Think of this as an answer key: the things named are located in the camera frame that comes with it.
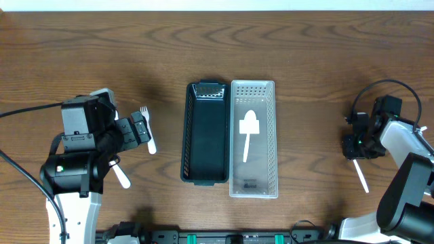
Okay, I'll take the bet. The clear plastic basket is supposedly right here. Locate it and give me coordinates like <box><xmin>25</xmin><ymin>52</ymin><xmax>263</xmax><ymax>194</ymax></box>
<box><xmin>229</xmin><ymin>80</ymin><xmax>278</xmax><ymax>199</ymax></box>

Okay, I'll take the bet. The left black cable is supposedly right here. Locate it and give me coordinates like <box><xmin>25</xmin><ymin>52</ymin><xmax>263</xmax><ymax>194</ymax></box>
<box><xmin>0</xmin><ymin>101</ymin><xmax>68</xmax><ymax>244</ymax></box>

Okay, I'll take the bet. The right black cable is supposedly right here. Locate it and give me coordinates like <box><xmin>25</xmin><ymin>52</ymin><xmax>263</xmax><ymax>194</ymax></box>
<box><xmin>345</xmin><ymin>79</ymin><xmax>434</xmax><ymax>157</ymax></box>

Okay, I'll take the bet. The black plastic basket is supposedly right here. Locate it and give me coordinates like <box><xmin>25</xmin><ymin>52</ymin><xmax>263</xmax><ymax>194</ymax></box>
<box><xmin>180</xmin><ymin>79</ymin><xmax>230</xmax><ymax>186</ymax></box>

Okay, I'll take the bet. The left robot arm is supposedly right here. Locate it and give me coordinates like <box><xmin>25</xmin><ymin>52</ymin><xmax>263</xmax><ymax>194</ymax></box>
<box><xmin>40</xmin><ymin>94</ymin><xmax>151</xmax><ymax>243</ymax></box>

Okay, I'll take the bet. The black cable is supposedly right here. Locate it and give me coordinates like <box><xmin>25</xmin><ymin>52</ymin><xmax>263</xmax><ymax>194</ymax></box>
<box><xmin>0</xmin><ymin>101</ymin><xmax>68</xmax><ymax>244</ymax></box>
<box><xmin>345</xmin><ymin>79</ymin><xmax>434</xmax><ymax>157</ymax></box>

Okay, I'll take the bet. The black mounting rail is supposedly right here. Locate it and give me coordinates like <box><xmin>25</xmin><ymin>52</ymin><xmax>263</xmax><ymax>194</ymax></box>
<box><xmin>95</xmin><ymin>221</ymin><xmax>338</xmax><ymax>244</ymax></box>

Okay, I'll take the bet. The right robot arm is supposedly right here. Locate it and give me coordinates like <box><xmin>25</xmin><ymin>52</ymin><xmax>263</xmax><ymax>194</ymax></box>
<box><xmin>325</xmin><ymin>96</ymin><xmax>433</xmax><ymax>243</ymax></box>

